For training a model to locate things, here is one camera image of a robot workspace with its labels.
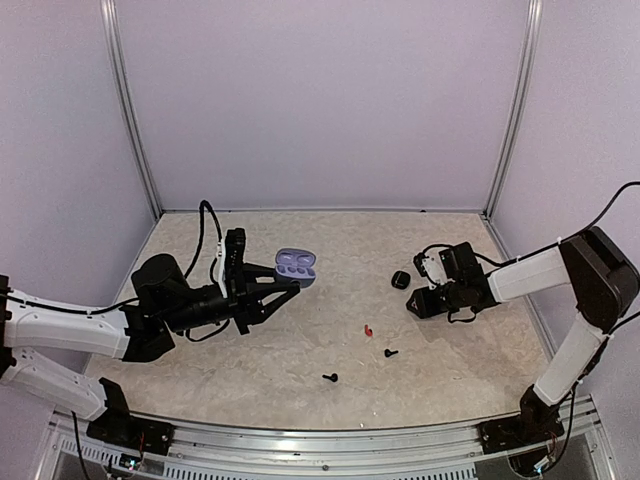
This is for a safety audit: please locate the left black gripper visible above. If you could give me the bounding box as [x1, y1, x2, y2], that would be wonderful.
[163, 262, 298, 334]

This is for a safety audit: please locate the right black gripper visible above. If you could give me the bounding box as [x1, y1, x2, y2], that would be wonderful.
[406, 280, 464, 319]

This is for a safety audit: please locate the purple earbud charging case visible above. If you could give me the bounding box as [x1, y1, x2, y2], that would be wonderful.
[275, 248, 317, 288]

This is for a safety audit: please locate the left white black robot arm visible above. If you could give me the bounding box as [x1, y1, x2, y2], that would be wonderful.
[1, 254, 301, 445]

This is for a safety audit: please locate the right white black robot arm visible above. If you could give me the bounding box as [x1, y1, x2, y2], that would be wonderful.
[406, 226, 639, 444]

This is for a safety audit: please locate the black charging case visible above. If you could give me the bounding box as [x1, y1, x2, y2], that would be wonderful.
[391, 270, 411, 290]

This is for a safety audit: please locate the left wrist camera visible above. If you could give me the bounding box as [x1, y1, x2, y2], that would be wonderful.
[214, 227, 246, 299]

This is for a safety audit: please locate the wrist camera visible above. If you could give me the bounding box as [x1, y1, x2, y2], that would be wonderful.
[214, 227, 246, 299]
[413, 242, 484, 290]

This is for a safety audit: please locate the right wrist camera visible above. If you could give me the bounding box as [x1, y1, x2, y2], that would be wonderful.
[413, 242, 484, 290]

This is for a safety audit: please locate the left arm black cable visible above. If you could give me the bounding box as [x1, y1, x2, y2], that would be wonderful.
[184, 199, 224, 279]

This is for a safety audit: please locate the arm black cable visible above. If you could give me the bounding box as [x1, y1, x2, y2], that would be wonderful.
[184, 199, 224, 279]
[557, 182, 640, 331]

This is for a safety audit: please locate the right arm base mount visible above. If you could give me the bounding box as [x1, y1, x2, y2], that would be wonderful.
[477, 415, 565, 455]

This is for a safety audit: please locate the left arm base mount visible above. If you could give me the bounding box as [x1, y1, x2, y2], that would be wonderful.
[87, 412, 175, 456]

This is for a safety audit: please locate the right aluminium frame post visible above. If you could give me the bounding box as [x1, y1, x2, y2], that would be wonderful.
[483, 0, 543, 222]

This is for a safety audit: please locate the front aluminium rail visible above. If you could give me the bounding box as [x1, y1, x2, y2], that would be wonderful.
[37, 394, 619, 480]

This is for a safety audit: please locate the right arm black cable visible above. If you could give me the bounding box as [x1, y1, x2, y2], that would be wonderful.
[557, 182, 640, 331]

